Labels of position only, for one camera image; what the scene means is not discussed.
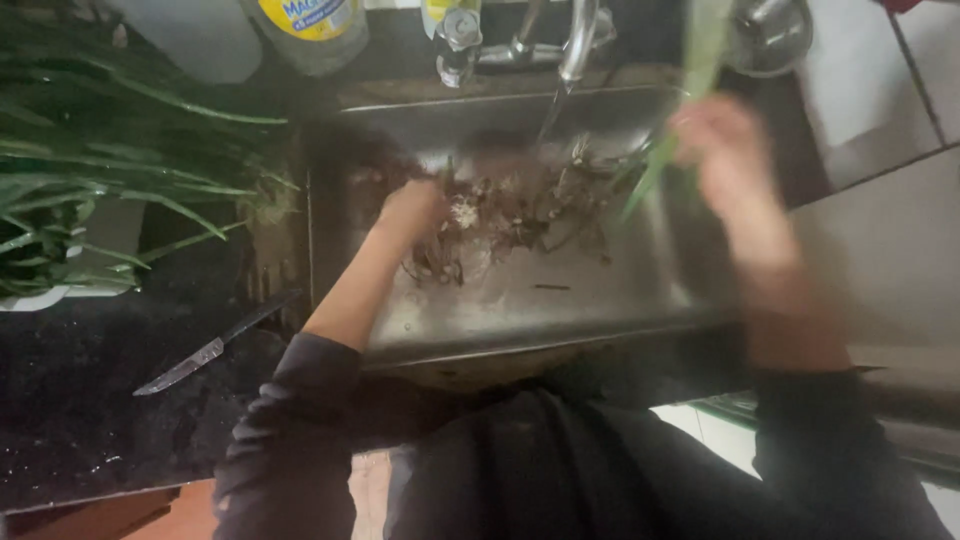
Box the person's left hand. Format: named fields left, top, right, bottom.
left=374, top=178, right=450, bottom=243

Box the pile of roots and trimmings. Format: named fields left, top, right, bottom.
left=352, top=138, right=646, bottom=288

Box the bunch of green leeks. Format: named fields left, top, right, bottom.
left=0, top=7, right=301, bottom=297

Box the white plastic container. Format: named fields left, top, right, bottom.
left=105, top=0, right=264, bottom=85

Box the stainless steel sink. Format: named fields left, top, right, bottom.
left=306, top=81, right=751, bottom=369

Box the person's dark clothing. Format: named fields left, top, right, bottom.
left=211, top=331, right=955, bottom=540

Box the chrome tap valve handle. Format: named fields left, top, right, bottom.
left=433, top=6, right=485, bottom=90

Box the yellow label detergent bottle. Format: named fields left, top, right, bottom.
left=240, top=0, right=371, bottom=78

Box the person's right hand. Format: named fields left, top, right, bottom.
left=667, top=93, right=774, bottom=220

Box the chrome sink faucet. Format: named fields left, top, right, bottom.
left=474, top=0, right=618, bottom=85

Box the long green leek leaf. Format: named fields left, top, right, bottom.
left=619, top=0, right=735, bottom=222

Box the black handled kitchen knife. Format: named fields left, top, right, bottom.
left=132, top=289, right=303, bottom=397

